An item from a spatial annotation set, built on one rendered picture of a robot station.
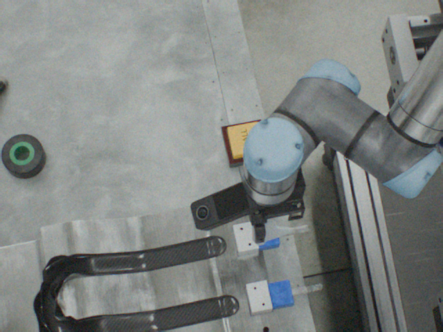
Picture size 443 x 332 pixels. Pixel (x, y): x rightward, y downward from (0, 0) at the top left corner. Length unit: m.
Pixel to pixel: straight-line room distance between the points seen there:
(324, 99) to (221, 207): 0.25
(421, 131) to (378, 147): 0.06
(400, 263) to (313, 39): 0.79
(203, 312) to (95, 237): 0.23
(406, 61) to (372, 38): 1.15
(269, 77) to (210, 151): 0.97
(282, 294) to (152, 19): 0.65
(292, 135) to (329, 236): 1.40
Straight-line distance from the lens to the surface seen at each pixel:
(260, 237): 1.38
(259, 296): 1.54
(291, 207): 1.34
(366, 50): 2.75
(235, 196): 1.32
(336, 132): 1.19
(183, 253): 1.60
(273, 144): 1.14
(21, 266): 1.65
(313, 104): 1.19
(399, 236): 2.34
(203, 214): 1.33
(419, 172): 1.18
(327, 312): 2.48
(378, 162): 1.18
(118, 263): 1.58
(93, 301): 1.54
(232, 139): 1.70
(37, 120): 1.80
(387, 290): 2.28
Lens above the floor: 2.43
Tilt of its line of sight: 71 degrees down
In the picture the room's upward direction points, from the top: 1 degrees counter-clockwise
